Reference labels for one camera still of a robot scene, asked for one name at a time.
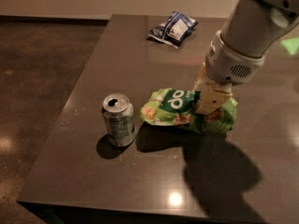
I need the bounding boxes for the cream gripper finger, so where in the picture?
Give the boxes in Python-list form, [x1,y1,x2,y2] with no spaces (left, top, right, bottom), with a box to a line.
[195,79,233,115]
[193,63,207,91]

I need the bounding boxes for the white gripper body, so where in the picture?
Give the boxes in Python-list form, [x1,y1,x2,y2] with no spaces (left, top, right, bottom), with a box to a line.
[206,31,264,85]

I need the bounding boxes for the silver green 7up can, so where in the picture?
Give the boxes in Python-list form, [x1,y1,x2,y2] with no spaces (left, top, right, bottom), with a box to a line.
[102,93,135,147]

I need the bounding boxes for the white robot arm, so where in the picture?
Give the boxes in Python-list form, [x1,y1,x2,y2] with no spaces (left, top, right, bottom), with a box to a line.
[193,0,299,115]

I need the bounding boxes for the blue white chip bag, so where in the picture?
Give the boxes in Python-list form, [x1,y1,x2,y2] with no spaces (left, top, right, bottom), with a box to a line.
[148,11,198,49]

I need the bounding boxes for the green rice chip bag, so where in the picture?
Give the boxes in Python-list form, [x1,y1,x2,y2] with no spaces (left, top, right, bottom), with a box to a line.
[140,88,237,135]

